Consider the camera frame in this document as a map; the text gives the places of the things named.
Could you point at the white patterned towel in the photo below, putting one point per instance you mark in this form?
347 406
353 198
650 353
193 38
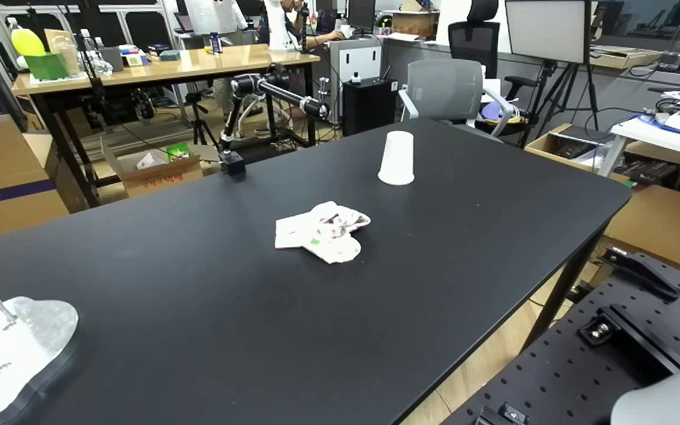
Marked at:
319 231

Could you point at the black clamp stand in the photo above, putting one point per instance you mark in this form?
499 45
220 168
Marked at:
233 164

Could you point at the black clamp lever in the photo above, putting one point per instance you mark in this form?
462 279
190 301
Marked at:
637 273

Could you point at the white paper cup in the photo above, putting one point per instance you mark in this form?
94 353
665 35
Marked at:
396 156

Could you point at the black cabinet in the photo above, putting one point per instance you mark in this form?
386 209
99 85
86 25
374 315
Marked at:
368 107

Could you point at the grey computer tower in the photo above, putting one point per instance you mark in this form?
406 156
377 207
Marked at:
355 60

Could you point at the grey office chair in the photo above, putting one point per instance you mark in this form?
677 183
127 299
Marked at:
445 90

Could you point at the small black tripod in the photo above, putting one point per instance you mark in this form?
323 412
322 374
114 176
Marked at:
199 118

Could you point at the green packet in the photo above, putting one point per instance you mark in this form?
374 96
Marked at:
177 149

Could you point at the seated person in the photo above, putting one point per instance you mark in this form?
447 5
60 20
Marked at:
325 35

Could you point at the open cardboard box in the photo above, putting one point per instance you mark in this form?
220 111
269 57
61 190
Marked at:
159 176

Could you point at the long wooden table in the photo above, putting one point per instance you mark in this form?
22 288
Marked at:
199 61

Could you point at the black office chair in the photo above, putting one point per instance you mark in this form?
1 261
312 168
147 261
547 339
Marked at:
472 42

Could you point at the cardboard box with keyboard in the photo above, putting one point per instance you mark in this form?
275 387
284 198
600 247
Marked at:
567 144

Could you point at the black screen tripod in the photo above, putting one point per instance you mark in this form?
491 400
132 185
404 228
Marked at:
567 85

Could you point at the white projection screen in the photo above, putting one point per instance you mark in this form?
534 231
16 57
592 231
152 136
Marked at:
547 27

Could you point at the black perforated breadboard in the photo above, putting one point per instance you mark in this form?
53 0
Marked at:
591 378

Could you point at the flat cardboard box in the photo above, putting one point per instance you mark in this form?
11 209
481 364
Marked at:
661 220

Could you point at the green container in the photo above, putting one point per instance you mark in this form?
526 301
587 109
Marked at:
44 67

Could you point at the white desk with papers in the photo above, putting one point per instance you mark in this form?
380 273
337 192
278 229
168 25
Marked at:
661 138

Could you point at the large red-labelled cardboard box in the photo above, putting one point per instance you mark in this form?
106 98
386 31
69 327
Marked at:
1 179

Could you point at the grey rounded housing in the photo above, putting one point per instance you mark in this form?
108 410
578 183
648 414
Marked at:
670 398

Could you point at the black bracket with screws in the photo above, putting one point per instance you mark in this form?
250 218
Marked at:
606 331

